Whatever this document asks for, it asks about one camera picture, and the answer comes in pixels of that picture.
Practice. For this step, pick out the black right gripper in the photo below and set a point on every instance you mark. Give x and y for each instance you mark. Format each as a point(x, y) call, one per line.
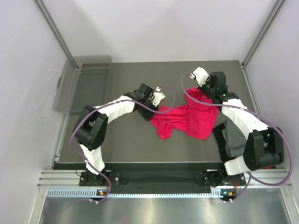
point(202, 88)

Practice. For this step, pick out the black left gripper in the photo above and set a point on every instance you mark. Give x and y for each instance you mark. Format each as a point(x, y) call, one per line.
point(146, 115)

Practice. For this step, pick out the red t-shirt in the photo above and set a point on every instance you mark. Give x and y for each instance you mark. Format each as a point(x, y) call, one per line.
point(195, 119)

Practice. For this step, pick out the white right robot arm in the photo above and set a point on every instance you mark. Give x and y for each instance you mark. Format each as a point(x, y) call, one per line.
point(264, 147)

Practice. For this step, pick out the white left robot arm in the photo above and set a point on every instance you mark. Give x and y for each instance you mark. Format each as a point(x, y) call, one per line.
point(91, 134)

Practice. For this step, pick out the grey folded t-shirt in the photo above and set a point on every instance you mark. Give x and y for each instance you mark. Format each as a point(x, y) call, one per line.
point(235, 141)

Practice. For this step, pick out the clear plastic bin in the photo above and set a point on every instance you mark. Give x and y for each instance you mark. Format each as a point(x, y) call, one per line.
point(85, 81)

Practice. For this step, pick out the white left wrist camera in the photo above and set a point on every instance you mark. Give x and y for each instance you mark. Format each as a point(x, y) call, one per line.
point(158, 96)

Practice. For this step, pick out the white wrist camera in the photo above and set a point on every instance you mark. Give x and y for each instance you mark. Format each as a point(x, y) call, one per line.
point(158, 96)
point(200, 75)

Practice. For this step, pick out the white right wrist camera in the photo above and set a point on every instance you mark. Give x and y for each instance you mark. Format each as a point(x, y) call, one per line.
point(200, 75)

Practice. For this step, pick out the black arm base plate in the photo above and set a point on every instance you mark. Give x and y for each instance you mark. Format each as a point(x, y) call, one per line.
point(211, 178)

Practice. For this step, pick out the aluminium frame rail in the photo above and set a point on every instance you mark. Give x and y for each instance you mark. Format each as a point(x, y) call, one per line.
point(72, 178)

